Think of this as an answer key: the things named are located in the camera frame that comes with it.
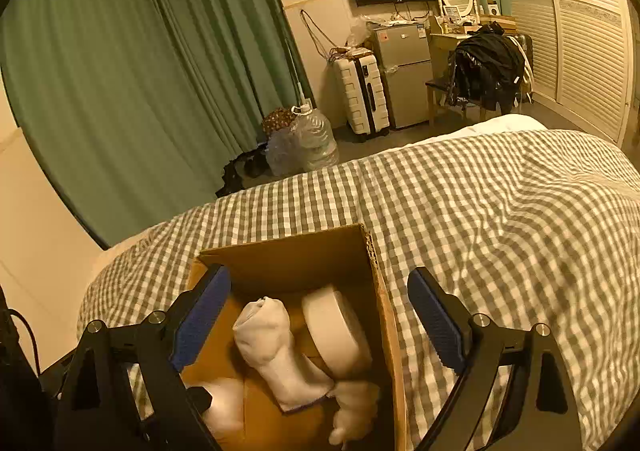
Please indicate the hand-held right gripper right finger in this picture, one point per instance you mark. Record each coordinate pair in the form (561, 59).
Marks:
(439, 326)

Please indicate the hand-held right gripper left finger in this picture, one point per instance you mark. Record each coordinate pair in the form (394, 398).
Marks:
(200, 318)

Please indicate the white sock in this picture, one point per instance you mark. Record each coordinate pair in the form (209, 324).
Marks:
(225, 406)
(275, 351)

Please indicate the brown cardboard box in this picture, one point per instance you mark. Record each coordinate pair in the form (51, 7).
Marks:
(305, 256)

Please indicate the white folded sock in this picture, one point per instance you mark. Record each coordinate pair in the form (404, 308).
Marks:
(225, 406)

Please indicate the white tape roll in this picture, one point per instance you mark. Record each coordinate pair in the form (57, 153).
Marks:
(335, 331)

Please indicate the white fluffy cloth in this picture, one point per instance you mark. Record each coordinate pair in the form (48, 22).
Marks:
(355, 411)

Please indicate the grey checkered blanket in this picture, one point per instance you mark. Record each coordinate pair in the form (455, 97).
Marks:
(500, 211)

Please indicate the black items on floor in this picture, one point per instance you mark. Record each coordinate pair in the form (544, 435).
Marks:
(242, 171)

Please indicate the small clear water jug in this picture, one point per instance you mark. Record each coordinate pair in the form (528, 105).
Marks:
(282, 153)

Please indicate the white bed sheet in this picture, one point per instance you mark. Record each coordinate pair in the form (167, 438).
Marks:
(500, 123)

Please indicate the brown floral bag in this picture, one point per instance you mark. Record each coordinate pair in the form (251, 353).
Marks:
(277, 120)

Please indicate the large clear water jug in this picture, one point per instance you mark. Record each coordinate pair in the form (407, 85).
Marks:
(315, 138)

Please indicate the wooden chair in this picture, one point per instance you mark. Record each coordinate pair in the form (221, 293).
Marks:
(440, 88)

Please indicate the white hard-shell suitcase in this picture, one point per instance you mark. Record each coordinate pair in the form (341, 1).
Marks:
(361, 93)

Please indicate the wide green curtain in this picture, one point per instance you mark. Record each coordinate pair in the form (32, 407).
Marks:
(125, 81)

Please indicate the small silver fridge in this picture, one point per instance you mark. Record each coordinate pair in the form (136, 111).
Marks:
(402, 76)

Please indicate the black clothes pile on chair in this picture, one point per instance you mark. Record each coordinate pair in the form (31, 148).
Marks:
(487, 68)

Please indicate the wooden dressing desk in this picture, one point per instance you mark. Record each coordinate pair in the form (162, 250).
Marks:
(445, 43)

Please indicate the clear plastic bag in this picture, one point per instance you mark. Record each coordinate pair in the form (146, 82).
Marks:
(360, 31)

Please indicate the white louvered wardrobe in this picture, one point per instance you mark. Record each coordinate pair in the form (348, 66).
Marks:
(575, 31)

